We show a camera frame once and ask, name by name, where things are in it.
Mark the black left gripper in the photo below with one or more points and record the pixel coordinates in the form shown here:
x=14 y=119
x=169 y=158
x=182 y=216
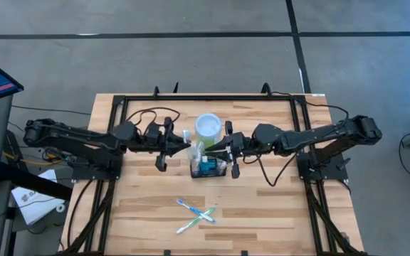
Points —
x=151 y=145

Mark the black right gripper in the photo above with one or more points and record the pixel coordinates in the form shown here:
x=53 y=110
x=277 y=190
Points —
x=244 y=150

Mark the blue mouthwash bottle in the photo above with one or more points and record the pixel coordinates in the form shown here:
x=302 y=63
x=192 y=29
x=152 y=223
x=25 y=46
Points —
x=210 y=165

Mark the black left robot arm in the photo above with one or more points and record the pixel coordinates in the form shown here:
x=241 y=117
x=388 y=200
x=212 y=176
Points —
x=66 y=135

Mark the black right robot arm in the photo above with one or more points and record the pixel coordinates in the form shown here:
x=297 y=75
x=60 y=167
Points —
x=315 y=137

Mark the green disinfecting wipes canister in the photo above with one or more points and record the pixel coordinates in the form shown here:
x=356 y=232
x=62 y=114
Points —
x=208 y=126

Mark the black stand bar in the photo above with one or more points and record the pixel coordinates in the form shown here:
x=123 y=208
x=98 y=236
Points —
x=30 y=181

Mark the white paper sheet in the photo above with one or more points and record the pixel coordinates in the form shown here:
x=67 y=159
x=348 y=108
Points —
x=37 y=206

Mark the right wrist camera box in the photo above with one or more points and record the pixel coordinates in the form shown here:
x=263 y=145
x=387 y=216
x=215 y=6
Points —
x=237 y=139

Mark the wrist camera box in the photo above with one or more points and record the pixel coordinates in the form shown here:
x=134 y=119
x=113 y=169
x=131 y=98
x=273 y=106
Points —
x=237 y=139
x=152 y=131

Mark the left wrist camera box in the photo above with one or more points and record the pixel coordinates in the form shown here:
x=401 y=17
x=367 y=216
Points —
x=152 y=131

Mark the black table frame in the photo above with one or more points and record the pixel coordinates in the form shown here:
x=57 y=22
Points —
x=208 y=97

